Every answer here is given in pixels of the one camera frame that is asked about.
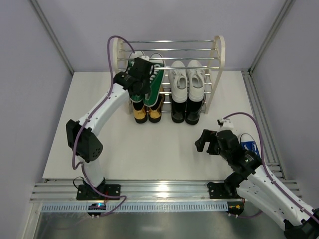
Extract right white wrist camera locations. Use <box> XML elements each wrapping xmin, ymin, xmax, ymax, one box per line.
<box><xmin>217</xmin><ymin>119</ymin><xmax>234</xmax><ymax>131</ymax></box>

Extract slotted grey cable duct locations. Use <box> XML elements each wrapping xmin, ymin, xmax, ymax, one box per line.
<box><xmin>41</xmin><ymin>201</ymin><xmax>228</xmax><ymax>213</ymax></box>

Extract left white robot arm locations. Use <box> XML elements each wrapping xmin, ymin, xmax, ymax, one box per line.
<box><xmin>66</xmin><ymin>56</ymin><xmax>155</xmax><ymax>191</ymax></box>

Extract aluminium frame post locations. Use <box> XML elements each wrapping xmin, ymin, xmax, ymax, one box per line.
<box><xmin>28</xmin><ymin>0</ymin><xmax>75</xmax><ymax>76</ymax></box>
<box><xmin>248</xmin><ymin>0</ymin><xmax>296</xmax><ymax>74</ymax></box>

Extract right side aluminium rail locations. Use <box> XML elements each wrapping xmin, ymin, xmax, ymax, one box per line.
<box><xmin>242</xmin><ymin>71</ymin><xmax>286</xmax><ymax>180</ymax></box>

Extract left aluminium frame post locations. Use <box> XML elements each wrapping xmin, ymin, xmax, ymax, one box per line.
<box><xmin>28</xmin><ymin>0</ymin><xmax>75</xmax><ymax>76</ymax></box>

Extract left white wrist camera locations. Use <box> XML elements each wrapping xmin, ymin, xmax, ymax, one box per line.
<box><xmin>139</xmin><ymin>55</ymin><xmax>150</xmax><ymax>61</ymax></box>

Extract green canvas sneaker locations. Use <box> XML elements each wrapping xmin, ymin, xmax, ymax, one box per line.
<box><xmin>127</xmin><ymin>51</ymin><xmax>144</xmax><ymax>103</ymax></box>
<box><xmin>143</xmin><ymin>53</ymin><xmax>165</xmax><ymax>107</ymax></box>

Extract white shoe rack chrome bars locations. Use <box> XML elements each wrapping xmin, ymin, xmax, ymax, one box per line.
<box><xmin>112</xmin><ymin>35</ymin><xmax>226</xmax><ymax>114</ymax></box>

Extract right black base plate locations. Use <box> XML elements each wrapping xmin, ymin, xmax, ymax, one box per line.
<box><xmin>207</xmin><ymin>181</ymin><xmax>256</xmax><ymax>200</ymax></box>

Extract right blue canvas sneaker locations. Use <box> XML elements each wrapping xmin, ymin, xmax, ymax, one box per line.
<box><xmin>239</xmin><ymin>133</ymin><xmax>261</xmax><ymax>158</ymax></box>

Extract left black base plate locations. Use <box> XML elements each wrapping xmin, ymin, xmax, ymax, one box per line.
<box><xmin>76</xmin><ymin>184</ymin><xmax>121</xmax><ymax>201</ymax></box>

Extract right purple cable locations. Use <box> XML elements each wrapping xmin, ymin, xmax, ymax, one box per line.
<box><xmin>221</xmin><ymin>112</ymin><xmax>319</xmax><ymax>220</ymax></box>

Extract black leather shoe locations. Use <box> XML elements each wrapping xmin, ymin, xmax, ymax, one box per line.
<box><xmin>169</xmin><ymin>96</ymin><xmax>187</xmax><ymax>123</ymax></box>
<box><xmin>185</xmin><ymin>98</ymin><xmax>205</xmax><ymax>125</ymax></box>

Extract gold loafer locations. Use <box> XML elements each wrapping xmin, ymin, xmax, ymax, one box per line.
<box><xmin>132</xmin><ymin>101</ymin><xmax>148</xmax><ymax>124</ymax></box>
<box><xmin>148</xmin><ymin>94</ymin><xmax>165</xmax><ymax>123</ymax></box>

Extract white sneaker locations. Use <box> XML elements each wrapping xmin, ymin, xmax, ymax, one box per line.
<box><xmin>186</xmin><ymin>60</ymin><xmax>205</xmax><ymax>102</ymax></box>
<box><xmin>168</xmin><ymin>61</ymin><xmax>187</xmax><ymax>103</ymax></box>

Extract aluminium mounting rail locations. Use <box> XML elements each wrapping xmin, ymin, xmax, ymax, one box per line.
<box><xmin>29</xmin><ymin>180</ymin><xmax>304</xmax><ymax>203</ymax></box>

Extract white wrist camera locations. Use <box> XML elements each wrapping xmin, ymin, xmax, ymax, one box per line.
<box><xmin>217</xmin><ymin>119</ymin><xmax>234</xmax><ymax>131</ymax></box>
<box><xmin>139</xmin><ymin>55</ymin><xmax>150</xmax><ymax>61</ymax></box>

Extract right aluminium frame post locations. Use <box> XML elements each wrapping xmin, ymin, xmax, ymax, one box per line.
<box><xmin>248</xmin><ymin>0</ymin><xmax>296</xmax><ymax>74</ymax></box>

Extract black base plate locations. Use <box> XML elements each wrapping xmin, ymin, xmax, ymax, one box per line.
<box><xmin>207</xmin><ymin>181</ymin><xmax>256</xmax><ymax>200</ymax></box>
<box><xmin>76</xmin><ymin>184</ymin><xmax>121</xmax><ymax>201</ymax></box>

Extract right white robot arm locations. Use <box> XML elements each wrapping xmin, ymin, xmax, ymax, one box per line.
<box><xmin>194</xmin><ymin>129</ymin><xmax>319</xmax><ymax>239</ymax></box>

